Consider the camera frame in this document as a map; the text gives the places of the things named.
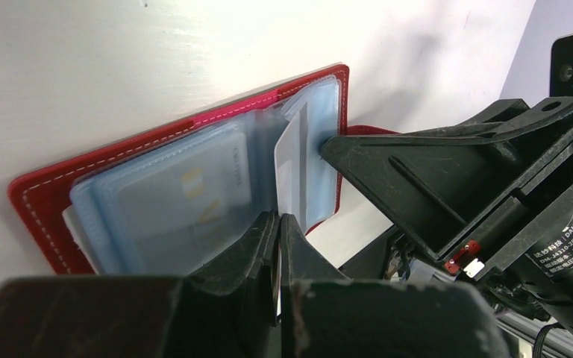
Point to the white card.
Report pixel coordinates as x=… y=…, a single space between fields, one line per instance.
x=291 y=154

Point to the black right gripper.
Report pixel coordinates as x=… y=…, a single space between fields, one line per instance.
x=490 y=200

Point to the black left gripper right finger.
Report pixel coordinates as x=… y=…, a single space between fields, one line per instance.
x=326 y=314

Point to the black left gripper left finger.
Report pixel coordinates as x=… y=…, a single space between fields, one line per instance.
x=226 y=308

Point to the red leather card holder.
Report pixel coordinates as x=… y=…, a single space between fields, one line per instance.
x=41 y=197

